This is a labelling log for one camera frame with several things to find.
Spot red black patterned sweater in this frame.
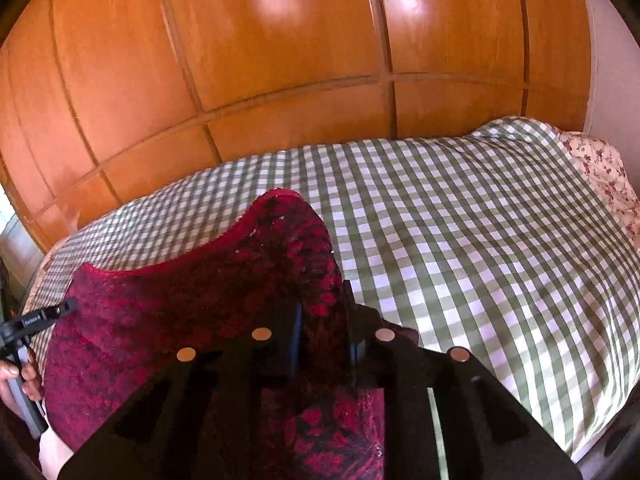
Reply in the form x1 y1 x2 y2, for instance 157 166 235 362
39 190 384 479

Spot orange wooden wardrobe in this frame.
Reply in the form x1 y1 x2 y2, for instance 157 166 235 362
1 0 592 250

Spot floral pillow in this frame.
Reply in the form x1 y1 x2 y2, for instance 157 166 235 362
555 130 639 249

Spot green white checked bedspread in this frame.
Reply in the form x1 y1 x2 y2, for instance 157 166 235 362
26 117 639 460

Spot wooden framed window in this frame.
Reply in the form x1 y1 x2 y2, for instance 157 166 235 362
1 188 43 309

